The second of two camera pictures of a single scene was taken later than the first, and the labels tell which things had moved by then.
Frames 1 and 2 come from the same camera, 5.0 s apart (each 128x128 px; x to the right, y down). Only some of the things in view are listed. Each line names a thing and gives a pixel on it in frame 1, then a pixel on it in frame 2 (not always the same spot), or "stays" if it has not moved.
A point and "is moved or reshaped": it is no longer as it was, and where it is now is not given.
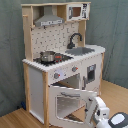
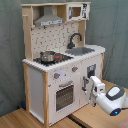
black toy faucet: [71, 45] stays
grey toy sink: [79, 51] stays
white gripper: [102, 111] -> [96, 88]
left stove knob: [56, 75] stays
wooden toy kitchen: [63, 73] stays
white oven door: [67, 106] is moved or reshaped
